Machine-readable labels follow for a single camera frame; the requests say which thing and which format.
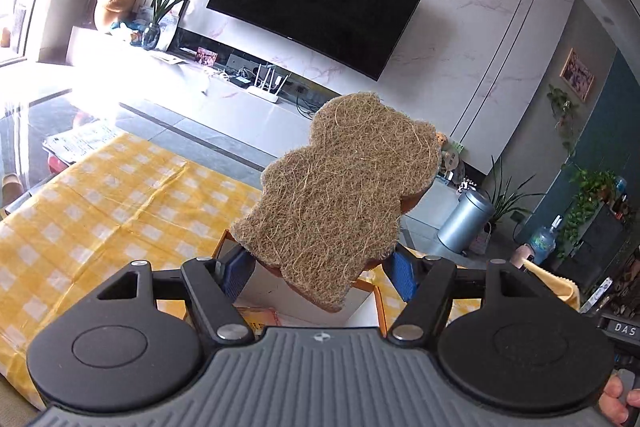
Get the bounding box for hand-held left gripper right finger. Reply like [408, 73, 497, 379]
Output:
[386, 251, 545, 344]

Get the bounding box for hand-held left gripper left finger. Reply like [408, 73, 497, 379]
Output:
[96, 249, 255, 344]

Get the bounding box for orange-rimmed cardboard box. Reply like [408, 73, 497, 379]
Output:
[214, 229, 387, 339]

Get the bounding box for brown bear-shaped fibre sponge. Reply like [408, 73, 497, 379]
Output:
[230, 92, 444, 315]

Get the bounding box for person's right hand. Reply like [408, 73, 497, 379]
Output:
[598, 375, 628, 427]

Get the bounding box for silver trash can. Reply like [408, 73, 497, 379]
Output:
[437, 189, 495, 254]

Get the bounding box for dark cabinet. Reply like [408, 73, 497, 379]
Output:
[559, 201, 640, 290]

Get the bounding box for blue water bottle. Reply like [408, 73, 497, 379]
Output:
[528, 215, 564, 266]

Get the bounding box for small pink heater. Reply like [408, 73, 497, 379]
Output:
[514, 244, 539, 271]

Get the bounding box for potted plant in basket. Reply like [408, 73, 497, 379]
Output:
[481, 156, 547, 256]

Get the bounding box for yellow checkered tablecloth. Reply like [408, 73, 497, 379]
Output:
[0, 132, 582, 408]

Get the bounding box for leafy pothos plant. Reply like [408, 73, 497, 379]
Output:
[556, 166, 619, 259]

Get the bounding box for white marble TV cabinet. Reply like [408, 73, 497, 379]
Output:
[66, 26, 482, 234]

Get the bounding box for white router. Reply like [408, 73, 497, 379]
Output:
[247, 62, 292, 101]

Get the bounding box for stack of newspapers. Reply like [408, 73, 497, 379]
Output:
[42, 119, 124, 166]

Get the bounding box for white paper sheet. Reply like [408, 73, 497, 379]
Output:
[150, 49, 197, 65]

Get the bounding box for hanging vine plant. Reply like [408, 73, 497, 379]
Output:
[546, 84, 582, 154]

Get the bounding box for green plant in glass vase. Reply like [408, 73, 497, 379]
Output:
[142, 0, 206, 51]

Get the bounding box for orange acorn-shaped jar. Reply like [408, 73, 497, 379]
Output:
[93, 0, 136, 31]

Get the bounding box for black cables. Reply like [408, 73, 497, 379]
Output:
[295, 87, 326, 118]

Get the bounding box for framed wall picture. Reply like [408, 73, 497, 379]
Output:
[559, 48, 596, 101]

